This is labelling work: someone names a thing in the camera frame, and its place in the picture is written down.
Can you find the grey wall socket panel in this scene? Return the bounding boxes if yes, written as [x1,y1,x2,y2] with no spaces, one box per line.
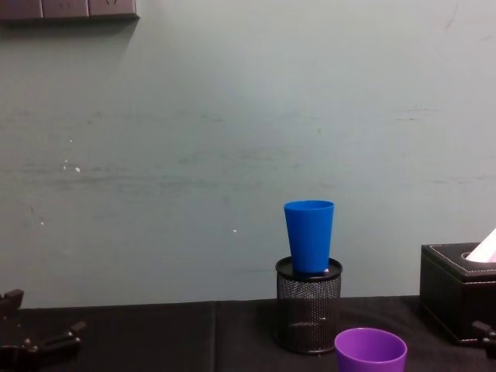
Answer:
[0,0,140,25]

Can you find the blue plastic cup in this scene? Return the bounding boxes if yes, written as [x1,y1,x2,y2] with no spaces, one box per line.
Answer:
[284,199,336,274]

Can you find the black table cloth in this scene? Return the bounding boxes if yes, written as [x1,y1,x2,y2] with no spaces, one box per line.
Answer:
[0,294,496,372]

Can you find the white tissue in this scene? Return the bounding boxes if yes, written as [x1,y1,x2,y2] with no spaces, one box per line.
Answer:
[466,227,496,264]

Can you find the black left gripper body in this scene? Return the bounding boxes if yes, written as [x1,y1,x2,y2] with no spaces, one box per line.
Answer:
[0,343,81,372]

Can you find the black mesh pen holder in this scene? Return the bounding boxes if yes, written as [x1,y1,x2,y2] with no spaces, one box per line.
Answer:
[275,255,344,354]

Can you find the black leather tissue box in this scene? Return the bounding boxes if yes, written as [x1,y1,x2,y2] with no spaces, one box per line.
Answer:
[419,243,496,346]

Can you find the purple plastic cup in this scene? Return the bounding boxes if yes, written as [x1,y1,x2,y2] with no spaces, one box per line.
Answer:
[334,327,408,372]

